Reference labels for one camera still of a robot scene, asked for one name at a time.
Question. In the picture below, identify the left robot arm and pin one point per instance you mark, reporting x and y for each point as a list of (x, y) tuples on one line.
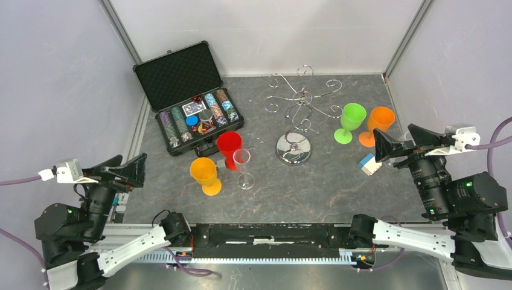
[(66, 231)]

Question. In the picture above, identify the red plastic wine glass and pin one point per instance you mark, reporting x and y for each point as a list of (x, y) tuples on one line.
[(228, 143)]

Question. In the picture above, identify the chrome wine glass rack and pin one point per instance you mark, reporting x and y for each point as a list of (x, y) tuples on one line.
[(294, 147)]

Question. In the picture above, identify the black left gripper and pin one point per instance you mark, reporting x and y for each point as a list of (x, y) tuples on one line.
[(133, 173)]

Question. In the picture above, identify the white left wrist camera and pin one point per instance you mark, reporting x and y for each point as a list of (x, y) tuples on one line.
[(70, 172)]

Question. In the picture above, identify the blue white toy block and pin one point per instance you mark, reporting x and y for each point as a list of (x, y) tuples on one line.
[(369, 165)]

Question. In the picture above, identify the aluminium frame post right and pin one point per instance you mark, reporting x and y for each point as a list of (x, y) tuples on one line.
[(408, 36)]

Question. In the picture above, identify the orange plastic wine glass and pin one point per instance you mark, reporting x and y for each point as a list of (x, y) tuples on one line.
[(380, 118)]

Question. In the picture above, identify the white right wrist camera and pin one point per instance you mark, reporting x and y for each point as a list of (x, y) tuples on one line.
[(455, 139)]

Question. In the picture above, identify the clear wine glass low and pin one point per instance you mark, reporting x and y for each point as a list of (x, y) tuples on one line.
[(241, 158)]

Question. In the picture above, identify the aluminium frame post left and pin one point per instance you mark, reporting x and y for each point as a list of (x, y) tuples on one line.
[(120, 30)]

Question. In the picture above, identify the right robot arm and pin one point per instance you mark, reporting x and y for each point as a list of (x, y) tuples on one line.
[(468, 207)]

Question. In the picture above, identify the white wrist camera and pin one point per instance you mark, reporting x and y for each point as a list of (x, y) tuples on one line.
[(455, 139), (70, 172)]

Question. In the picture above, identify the blue round poker chip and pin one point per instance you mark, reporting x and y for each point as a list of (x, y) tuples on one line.
[(192, 120)]

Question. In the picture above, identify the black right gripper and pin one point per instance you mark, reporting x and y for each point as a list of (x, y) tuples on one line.
[(421, 138)]

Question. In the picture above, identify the aluminium frame post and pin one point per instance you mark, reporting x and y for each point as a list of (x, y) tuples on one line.
[(408, 36), (120, 30)]

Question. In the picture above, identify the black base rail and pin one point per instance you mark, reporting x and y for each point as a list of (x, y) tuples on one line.
[(260, 241)]

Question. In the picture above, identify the yellow plastic wine glass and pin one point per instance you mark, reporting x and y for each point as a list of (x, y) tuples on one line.
[(204, 171)]

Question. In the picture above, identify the black poker chip case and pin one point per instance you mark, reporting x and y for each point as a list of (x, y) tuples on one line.
[(187, 82)]

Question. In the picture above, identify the green plastic wine glass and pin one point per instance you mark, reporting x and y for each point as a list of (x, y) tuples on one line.
[(353, 116)]

